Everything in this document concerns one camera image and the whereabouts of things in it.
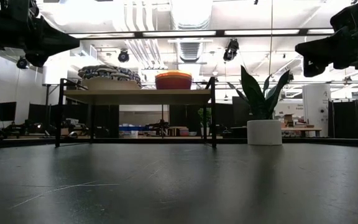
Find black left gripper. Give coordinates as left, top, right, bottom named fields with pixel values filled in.
left=0, top=15, right=81, bottom=67

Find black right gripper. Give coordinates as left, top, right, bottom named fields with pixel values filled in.
left=294, top=26, right=358, bottom=78

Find orange plastic bowl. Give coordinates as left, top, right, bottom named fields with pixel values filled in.
left=155, top=72, right=193, bottom=91

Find round black ceiling fixture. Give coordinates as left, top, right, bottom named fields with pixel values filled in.
left=117, top=49, right=131, bottom=63
left=16, top=56, right=29, bottom=70

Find white cylindrical column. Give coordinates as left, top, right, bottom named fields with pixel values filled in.
left=302, top=83, right=332, bottom=138

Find black partition panels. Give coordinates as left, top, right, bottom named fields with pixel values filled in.
left=327, top=98, right=358, bottom=139

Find wooden bench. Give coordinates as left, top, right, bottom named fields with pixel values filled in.
left=280, top=124, right=323, bottom=138

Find black monitor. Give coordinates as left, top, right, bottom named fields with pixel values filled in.
left=0, top=101, right=17, bottom=122

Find green plant in white pot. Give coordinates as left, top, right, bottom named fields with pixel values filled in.
left=227, top=65, right=291, bottom=146

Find blue storage bins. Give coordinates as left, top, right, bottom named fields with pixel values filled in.
left=119, top=124, right=151, bottom=133

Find black beam with light strip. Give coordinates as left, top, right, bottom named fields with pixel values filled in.
left=67, top=28, right=335, bottom=40

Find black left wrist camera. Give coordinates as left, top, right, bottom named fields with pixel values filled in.
left=0, top=0, right=40, bottom=19

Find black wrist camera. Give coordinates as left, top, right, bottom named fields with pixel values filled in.
left=0, top=0, right=40, bottom=19
left=330, top=0, right=358, bottom=32

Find thin hanging cable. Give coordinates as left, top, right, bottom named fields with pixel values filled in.
left=269, top=0, right=274, bottom=75

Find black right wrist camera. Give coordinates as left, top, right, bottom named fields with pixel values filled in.
left=330, top=0, right=358, bottom=32

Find black overhead camera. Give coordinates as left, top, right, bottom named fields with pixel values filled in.
left=223, top=38, right=241, bottom=62

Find wooden shelf with black frame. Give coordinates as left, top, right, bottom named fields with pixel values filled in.
left=54, top=77, right=218, bottom=149

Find silver ventilation duct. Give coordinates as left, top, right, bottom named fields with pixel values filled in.
left=169, top=0, right=214, bottom=74

